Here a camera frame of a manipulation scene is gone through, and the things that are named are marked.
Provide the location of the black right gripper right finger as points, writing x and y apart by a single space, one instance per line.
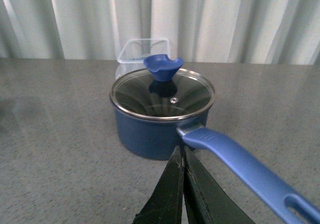
205 201

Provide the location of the glass lid with blue knob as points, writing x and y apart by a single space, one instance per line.
162 91

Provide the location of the clear plastic container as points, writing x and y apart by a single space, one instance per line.
135 50

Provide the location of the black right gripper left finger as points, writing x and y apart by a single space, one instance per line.
165 204

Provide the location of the blue saucepan with handle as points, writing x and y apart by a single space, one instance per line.
156 139

